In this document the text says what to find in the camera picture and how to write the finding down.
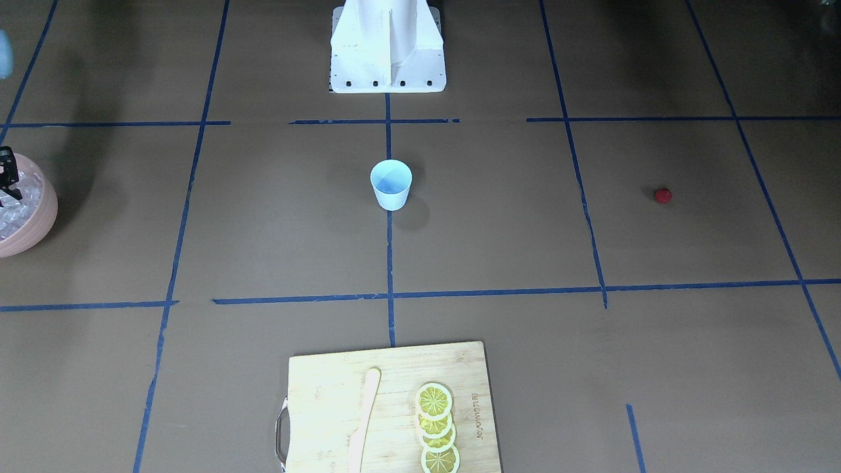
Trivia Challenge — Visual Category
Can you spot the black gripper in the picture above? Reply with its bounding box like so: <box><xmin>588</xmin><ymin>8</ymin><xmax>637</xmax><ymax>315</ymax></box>
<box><xmin>1</xmin><ymin>146</ymin><xmax>23</xmax><ymax>201</ymax></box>

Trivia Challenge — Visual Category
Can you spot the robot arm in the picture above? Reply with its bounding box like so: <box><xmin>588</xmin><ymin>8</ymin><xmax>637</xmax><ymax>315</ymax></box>
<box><xmin>1</xmin><ymin>30</ymin><xmax>23</xmax><ymax>201</ymax></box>

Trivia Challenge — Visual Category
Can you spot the pile of clear ice cubes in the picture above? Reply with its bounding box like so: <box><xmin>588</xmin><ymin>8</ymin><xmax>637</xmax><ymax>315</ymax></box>
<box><xmin>1</xmin><ymin>173</ymin><xmax>44</xmax><ymax>240</ymax></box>

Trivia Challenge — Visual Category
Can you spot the light blue paper cup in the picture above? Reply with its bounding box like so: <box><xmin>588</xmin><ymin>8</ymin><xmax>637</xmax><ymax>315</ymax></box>
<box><xmin>370</xmin><ymin>159</ymin><xmax>413</xmax><ymax>212</ymax></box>

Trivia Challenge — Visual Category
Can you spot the pink bowl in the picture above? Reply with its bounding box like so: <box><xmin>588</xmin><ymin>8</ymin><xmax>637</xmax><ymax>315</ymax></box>
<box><xmin>1</xmin><ymin>152</ymin><xmax>59</xmax><ymax>258</ymax></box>

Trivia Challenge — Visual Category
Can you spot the bamboo cutting board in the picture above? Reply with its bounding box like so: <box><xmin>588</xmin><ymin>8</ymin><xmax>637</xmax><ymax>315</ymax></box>
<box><xmin>276</xmin><ymin>341</ymin><xmax>503</xmax><ymax>472</ymax></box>

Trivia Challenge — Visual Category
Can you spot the yellow plastic knife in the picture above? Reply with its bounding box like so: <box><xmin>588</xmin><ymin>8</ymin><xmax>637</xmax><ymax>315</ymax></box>
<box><xmin>346</xmin><ymin>367</ymin><xmax>381</xmax><ymax>472</ymax></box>

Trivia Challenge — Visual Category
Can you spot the top lemon slice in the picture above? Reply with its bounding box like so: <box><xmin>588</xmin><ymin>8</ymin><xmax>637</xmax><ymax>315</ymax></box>
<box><xmin>414</xmin><ymin>382</ymin><xmax>453</xmax><ymax>421</ymax></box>

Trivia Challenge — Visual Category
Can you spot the lemon slice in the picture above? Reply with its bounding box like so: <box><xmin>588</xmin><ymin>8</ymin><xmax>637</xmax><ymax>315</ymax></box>
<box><xmin>414</xmin><ymin>382</ymin><xmax>453</xmax><ymax>421</ymax></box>
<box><xmin>419</xmin><ymin>425</ymin><xmax>457</xmax><ymax>453</ymax></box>
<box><xmin>417</xmin><ymin>413</ymin><xmax>453</xmax><ymax>439</ymax></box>
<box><xmin>420</xmin><ymin>446</ymin><xmax>461</xmax><ymax>473</ymax></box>

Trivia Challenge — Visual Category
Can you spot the bottom lemon slice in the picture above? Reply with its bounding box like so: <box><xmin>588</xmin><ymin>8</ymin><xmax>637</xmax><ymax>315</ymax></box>
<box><xmin>420</xmin><ymin>446</ymin><xmax>461</xmax><ymax>473</ymax></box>

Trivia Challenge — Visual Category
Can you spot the red strawberry on table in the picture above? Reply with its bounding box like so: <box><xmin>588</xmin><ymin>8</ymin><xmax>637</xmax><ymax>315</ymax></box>
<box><xmin>654</xmin><ymin>188</ymin><xmax>673</xmax><ymax>204</ymax></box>

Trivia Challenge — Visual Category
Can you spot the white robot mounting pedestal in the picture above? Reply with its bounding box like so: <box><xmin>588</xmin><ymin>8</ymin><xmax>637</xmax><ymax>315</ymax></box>
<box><xmin>329</xmin><ymin>1</ymin><xmax>447</xmax><ymax>94</ymax></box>

